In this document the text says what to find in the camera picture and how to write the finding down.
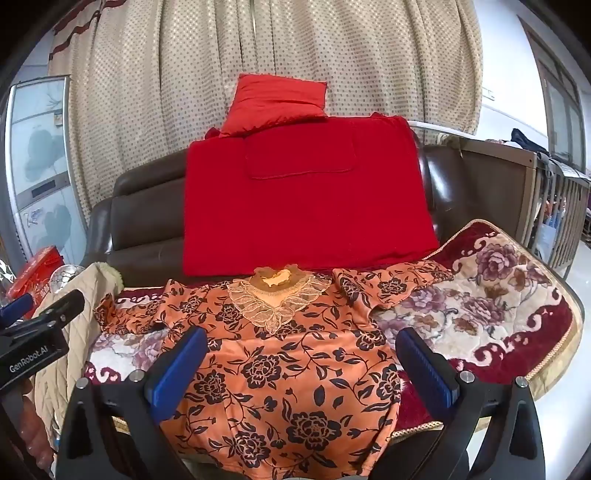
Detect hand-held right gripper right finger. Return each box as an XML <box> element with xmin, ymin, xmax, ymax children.
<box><xmin>369</xmin><ymin>327</ymin><xmax>552</xmax><ymax>480</ymax></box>

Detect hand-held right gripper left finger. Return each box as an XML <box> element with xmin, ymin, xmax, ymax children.
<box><xmin>55</xmin><ymin>327</ymin><xmax>209</xmax><ymax>480</ymax></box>

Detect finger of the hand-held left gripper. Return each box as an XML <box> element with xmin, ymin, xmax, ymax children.
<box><xmin>31</xmin><ymin>290</ymin><xmax>86</xmax><ymax>334</ymax></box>
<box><xmin>0</xmin><ymin>294</ymin><xmax>36</xmax><ymax>326</ymax></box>

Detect orange floral shirt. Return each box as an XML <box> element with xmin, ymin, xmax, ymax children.
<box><xmin>93</xmin><ymin>261</ymin><xmax>455</xmax><ymax>480</ymax></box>

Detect person's left hand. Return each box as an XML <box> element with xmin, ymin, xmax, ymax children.
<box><xmin>16</xmin><ymin>392</ymin><xmax>54</xmax><ymax>469</ymax></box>

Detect silver ball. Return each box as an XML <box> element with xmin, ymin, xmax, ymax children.
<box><xmin>50</xmin><ymin>264</ymin><xmax>84</xmax><ymax>294</ymax></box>

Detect red box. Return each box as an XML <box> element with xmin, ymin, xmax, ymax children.
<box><xmin>7</xmin><ymin>246</ymin><xmax>63</xmax><ymax>302</ymax></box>

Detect beige quilted jacket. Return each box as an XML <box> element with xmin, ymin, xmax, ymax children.
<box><xmin>32</xmin><ymin>262</ymin><xmax>124</xmax><ymax>444</ymax></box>

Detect floral plush blanket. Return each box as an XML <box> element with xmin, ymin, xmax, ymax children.
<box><xmin>83</xmin><ymin>220</ymin><xmax>585</xmax><ymax>462</ymax></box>

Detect white glass-door cabinet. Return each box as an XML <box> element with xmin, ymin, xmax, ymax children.
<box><xmin>4</xmin><ymin>76</ymin><xmax>88</xmax><ymax>268</ymax></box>

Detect wooden crib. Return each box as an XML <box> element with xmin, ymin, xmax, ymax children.
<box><xmin>457</xmin><ymin>136</ymin><xmax>591</xmax><ymax>278</ymax></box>

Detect red blanket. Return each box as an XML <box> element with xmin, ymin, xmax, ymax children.
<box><xmin>182</xmin><ymin>113</ymin><xmax>440</xmax><ymax>278</ymax></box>

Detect beige dotted curtain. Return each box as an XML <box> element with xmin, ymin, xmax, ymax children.
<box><xmin>48</xmin><ymin>0</ymin><xmax>483</xmax><ymax>222</ymax></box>

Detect dark cloth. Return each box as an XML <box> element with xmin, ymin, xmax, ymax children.
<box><xmin>510</xmin><ymin>128</ymin><xmax>550</xmax><ymax>153</ymax></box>

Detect red pillow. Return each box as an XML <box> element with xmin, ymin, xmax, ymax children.
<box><xmin>219</xmin><ymin>73</ymin><xmax>329</xmax><ymax>138</ymax></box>

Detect window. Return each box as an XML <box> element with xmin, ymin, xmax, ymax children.
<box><xmin>517</xmin><ymin>16</ymin><xmax>591</xmax><ymax>176</ymax></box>

